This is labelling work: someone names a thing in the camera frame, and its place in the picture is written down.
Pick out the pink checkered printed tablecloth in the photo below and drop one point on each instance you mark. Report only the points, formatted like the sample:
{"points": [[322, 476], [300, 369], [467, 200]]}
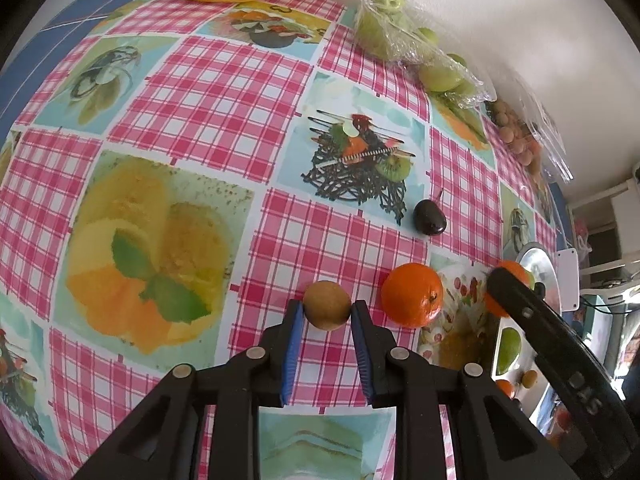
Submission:
{"points": [[210, 90]]}

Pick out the mandarin orange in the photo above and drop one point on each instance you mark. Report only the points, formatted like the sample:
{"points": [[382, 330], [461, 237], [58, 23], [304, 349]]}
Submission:
{"points": [[505, 388], [495, 307], [413, 294]]}

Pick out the white wall box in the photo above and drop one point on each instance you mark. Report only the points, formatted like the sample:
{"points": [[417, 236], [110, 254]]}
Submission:
{"points": [[567, 280]]}

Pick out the clear bag of green jujubes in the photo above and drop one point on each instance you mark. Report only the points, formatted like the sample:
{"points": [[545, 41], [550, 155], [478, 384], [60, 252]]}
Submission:
{"points": [[385, 35]]}

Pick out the green mango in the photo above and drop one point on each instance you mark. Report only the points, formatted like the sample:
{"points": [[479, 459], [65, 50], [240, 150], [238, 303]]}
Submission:
{"points": [[507, 350]]}

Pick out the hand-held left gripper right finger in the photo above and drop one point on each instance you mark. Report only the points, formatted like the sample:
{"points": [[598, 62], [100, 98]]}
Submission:
{"points": [[362, 355]]}

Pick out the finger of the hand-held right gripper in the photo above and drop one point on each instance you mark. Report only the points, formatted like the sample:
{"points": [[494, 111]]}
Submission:
{"points": [[520, 305]]}

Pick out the dark purple plum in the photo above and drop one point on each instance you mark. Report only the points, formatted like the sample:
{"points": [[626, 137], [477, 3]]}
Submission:
{"points": [[429, 216]]}

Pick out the round metal tray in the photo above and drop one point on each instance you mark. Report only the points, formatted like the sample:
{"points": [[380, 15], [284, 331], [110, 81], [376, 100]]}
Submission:
{"points": [[542, 265]]}

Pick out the brown sapodilla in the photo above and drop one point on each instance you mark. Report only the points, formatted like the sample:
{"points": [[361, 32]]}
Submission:
{"points": [[326, 305]]}

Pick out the single brown longan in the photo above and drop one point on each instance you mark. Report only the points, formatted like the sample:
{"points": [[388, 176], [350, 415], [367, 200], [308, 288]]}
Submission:
{"points": [[530, 378]]}

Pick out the clear bag of longans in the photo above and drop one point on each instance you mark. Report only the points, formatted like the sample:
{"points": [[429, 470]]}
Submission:
{"points": [[515, 135]]}

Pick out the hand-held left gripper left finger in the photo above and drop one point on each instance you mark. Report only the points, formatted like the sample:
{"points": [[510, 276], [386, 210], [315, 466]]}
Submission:
{"points": [[292, 355]]}

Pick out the white furniture frame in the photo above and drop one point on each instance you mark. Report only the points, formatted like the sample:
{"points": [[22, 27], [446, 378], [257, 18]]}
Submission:
{"points": [[607, 264]]}

